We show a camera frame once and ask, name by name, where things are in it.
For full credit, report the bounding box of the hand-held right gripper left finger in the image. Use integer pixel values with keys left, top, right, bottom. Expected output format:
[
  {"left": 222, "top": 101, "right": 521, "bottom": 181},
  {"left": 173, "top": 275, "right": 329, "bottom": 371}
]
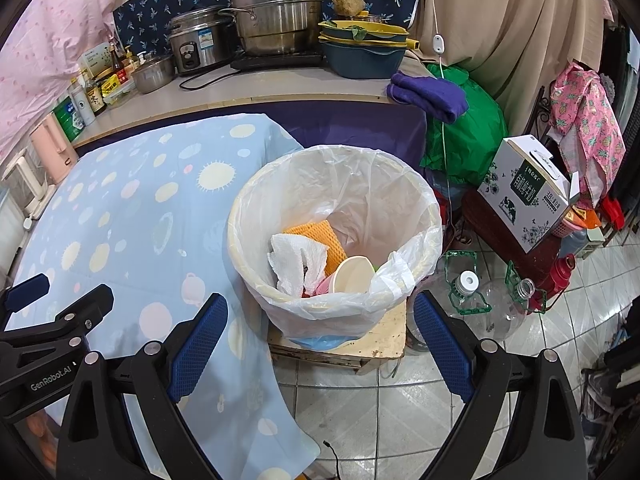
[{"left": 57, "top": 292, "right": 228, "bottom": 480}]

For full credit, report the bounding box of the dark sauce bottle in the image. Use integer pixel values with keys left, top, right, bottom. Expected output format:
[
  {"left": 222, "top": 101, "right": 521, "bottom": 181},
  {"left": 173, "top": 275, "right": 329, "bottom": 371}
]
[{"left": 82, "top": 75, "right": 107, "bottom": 116}]

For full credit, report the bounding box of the small steel pot with lid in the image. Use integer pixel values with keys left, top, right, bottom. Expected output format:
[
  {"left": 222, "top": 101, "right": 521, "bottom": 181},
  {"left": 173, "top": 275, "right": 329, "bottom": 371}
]
[{"left": 131, "top": 55, "right": 175, "bottom": 95}]

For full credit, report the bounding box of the beige curtain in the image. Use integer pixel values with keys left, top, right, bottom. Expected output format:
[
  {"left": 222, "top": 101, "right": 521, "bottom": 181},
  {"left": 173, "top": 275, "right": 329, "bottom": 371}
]
[{"left": 405, "top": 0, "right": 617, "bottom": 137}]

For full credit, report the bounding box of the white printed cardboard box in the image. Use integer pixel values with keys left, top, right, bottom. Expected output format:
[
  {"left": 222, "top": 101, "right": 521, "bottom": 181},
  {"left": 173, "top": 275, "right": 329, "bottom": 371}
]
[{"left": 476, "top": 135, "right": 581, "bottom": 255}]

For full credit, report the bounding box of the worn wooden stool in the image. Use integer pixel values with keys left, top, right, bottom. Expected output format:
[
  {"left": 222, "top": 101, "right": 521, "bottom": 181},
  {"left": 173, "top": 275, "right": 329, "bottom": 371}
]
[{"left": 267, "top": 300, "right": 407, "bottom": 377}]

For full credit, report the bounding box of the clear bottle white cap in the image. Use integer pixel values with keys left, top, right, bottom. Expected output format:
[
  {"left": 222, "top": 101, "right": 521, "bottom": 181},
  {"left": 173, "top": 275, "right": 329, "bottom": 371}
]
[{"left": 407, "top": 250, "right": 502, "bottom": 352}]

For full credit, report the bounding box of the black induction cooktop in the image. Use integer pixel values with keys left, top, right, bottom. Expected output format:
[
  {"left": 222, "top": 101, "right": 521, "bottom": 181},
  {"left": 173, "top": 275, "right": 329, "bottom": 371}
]
[{"left": 230, "top": 52, "right": 327, "bottom": 73}]

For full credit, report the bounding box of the clear food container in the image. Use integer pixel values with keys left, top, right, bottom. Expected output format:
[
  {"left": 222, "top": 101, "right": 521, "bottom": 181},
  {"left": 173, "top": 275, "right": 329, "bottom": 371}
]
[{"left": 105, "top": 82, "right": 139, "bottom": 109}]

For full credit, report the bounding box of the white trash bin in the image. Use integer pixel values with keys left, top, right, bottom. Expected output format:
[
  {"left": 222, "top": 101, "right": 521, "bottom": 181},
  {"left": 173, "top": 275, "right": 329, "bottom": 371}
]
[
  {"left": 227, "top": 145, "right": 443, "bottom": 352},
  {"left": 227, "top": 145, "right": 443, "bottom": 343}
]

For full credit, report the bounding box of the tall dark glass bottle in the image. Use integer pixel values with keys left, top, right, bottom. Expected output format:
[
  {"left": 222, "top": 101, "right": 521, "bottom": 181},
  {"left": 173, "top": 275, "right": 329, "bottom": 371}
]
[{"left": 110, "top": 42, "right": 129, "bottom": 84}]

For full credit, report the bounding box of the clear bottle open neck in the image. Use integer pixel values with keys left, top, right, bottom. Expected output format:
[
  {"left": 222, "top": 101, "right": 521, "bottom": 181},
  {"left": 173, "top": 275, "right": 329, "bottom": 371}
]
[{"left": 502, "top": 260, "right": 549, "bottom": 317}]

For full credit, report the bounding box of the white plastic bottle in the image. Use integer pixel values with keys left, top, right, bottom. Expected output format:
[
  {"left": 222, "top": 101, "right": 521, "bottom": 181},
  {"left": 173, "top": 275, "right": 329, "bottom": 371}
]
[{"left": 70, "top": 77, "right": 96, "bottom": 126}]

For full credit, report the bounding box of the white cable with switch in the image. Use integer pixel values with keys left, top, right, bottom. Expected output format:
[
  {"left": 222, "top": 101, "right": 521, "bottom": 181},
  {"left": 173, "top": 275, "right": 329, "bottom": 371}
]
[{"left": 425, "top": 0, "right": 456, "bottom": 241}]

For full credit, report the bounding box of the red thermos flask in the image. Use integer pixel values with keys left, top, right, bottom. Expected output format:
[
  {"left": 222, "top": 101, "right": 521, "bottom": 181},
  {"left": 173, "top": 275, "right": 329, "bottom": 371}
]
[{"left": 537, "top": 254, "right": 576, "bottom": 307}]

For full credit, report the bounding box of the green white canister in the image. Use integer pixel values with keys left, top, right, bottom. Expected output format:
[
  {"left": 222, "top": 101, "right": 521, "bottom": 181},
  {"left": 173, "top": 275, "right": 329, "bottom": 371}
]
[{"left": 54, "top": 95, "right": 84, "bottom": 142}]

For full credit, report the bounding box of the orange foam mesh net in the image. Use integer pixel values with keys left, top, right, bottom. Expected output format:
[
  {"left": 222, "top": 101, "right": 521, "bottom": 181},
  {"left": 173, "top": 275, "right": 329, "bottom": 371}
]
[{"left": 282, "top": 219, "right": 347, "bottom": 277}]

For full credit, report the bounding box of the white green box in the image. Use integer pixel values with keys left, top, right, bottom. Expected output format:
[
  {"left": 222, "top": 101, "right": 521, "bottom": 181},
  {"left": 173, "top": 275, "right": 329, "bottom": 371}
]
[{"left": 80, "top": 42, "right": 115, "bottom": 79}]

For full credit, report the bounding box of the dark wooden side table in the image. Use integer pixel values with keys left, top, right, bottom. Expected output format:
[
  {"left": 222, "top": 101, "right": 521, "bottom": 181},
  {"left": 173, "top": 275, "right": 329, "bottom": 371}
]
[{"left": 460, "top": 190, "right": 562, "bottom": 287}]

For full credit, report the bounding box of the pink electric kettle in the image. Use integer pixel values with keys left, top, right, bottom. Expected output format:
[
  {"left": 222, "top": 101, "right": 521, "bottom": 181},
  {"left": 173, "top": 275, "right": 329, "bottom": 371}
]
[{"left": 29, "top": 112, "right": 80, "bottom": 185}]

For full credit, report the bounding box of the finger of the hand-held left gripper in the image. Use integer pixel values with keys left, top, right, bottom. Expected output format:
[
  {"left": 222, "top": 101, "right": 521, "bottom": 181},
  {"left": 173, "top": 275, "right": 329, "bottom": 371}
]
[
  {"left": 0, "top": 284, "right": 115, "bottom": 376},
  {"left": 0, "top": 274, "right": 51, "bottom": 317}
]

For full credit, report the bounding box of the green plastic bag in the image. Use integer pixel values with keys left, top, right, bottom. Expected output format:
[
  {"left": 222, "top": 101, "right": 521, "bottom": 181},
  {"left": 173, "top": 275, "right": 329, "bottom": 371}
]
[{"left": 420, "top": 62, "right": 509, "bottom": 189}]

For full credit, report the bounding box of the pink dotted curtain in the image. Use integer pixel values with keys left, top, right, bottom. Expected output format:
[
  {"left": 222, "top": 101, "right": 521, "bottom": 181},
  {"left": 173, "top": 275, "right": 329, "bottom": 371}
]
[{"left": 0, "top": 0, "right": 147, "bottom": 162}]

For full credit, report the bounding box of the black power cord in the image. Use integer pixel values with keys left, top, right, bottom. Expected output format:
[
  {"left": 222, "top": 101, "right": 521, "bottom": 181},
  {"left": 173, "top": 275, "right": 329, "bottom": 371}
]
[{"left": 179, "top": 70, "right": 237, "bottom": 93}]

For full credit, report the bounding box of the pink floral paper cup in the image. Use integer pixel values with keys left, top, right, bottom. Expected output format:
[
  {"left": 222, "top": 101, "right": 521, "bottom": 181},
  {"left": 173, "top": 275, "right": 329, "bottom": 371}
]
[{"left": 315, "top": 255, "right": 377, "bottom": 297}]

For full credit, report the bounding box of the white paper towel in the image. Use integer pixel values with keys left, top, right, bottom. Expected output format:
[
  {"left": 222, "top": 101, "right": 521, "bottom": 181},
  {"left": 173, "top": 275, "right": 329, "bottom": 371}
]
[{"left": 267, "top": 232, "right": 329, "bottom": 297}]

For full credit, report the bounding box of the thin black floor cable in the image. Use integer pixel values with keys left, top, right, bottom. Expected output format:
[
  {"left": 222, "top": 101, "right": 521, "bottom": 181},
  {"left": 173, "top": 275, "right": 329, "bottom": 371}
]
[{"left": 322, "top": 440, "right": 344, "bottom": 480}]

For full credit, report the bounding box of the large stainless steamer pot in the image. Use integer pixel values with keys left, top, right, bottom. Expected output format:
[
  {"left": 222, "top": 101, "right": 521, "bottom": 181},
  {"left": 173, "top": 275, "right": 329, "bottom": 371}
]
[{"left": 218, "top": 0, "right": 342, "bottom": 57}]

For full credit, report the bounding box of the pink pineapple print cloth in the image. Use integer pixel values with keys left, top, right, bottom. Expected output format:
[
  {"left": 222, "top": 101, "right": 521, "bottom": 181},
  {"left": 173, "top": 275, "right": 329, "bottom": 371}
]
[{"left": 546, "top": 62, "right": 626, "bottom": 202}]

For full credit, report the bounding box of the white electric kettle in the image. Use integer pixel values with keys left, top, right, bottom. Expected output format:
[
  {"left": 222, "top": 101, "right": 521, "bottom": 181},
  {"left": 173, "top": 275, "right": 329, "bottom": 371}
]
[{"left": 2, "top": 152, "right": 59, "bottom": 219}]

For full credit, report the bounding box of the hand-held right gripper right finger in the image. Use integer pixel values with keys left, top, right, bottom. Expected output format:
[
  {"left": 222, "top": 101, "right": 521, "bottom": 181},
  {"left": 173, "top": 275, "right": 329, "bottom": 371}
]
[{"left": 412, "top": 290, "right": 588, "bottom": 480}]

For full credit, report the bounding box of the purple cloth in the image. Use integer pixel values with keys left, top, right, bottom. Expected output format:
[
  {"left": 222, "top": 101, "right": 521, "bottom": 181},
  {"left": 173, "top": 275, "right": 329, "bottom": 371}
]
[{"left": 386, "top": 71, "right": 470, "bottom": 124}]

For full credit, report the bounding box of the red plastic stool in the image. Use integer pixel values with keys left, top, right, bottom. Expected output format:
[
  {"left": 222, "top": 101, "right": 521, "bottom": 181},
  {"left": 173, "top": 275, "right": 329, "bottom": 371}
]
[{"left": 600, "top": 195, "right": 626, "bottom": 232}]

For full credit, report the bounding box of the steel rice cooker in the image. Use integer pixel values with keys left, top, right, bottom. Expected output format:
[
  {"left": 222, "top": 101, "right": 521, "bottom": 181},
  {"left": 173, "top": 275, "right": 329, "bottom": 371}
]
[{"left": 167, "top": 7, "right": 237, "bottom": 77}]

